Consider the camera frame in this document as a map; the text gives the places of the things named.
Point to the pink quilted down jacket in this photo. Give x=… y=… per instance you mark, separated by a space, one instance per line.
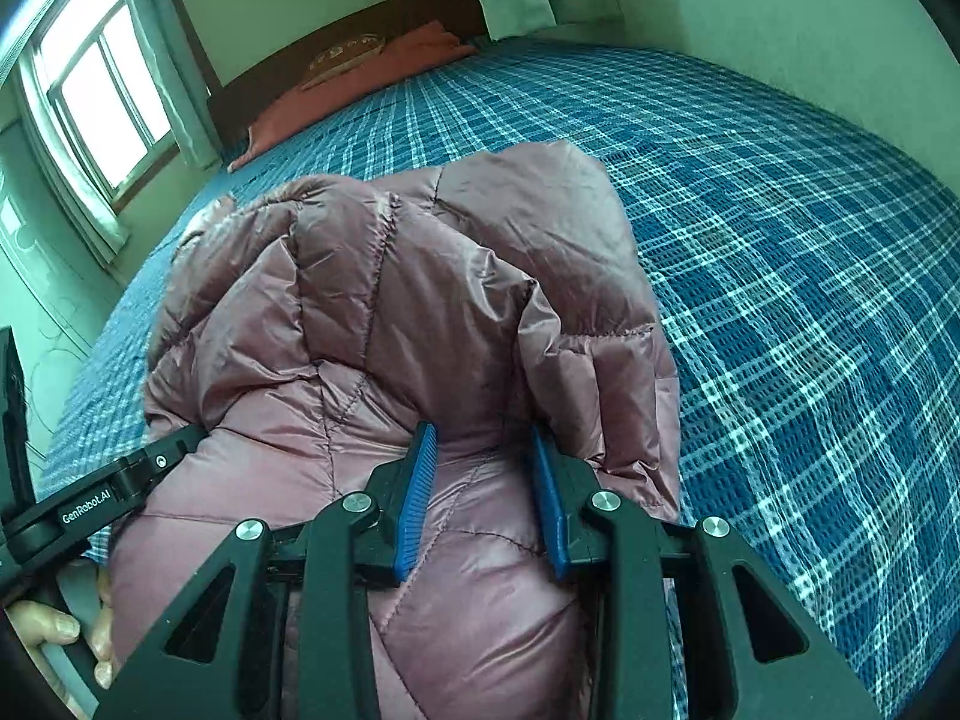
x=310 y=331

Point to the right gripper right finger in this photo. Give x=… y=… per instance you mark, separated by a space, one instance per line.
x=675 y=608

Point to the pale green wardrobe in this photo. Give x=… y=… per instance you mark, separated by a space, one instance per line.
x=55 y=297

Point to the light green curtain by window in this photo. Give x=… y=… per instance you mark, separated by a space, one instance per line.
x=177 y=75

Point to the blue plaid bed sheet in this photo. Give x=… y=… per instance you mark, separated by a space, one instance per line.
x=806 y=275

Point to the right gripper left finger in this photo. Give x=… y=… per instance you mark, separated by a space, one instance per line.
x=275 y=623

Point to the dark wooden headboard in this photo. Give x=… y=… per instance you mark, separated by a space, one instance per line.
x=321 y=54

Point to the orange pillow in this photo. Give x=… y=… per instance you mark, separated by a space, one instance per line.
x=426 y=48

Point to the left hand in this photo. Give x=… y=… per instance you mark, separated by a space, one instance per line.
x=37 y=624

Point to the wooden framed window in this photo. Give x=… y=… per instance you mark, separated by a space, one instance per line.
x=105 y=107

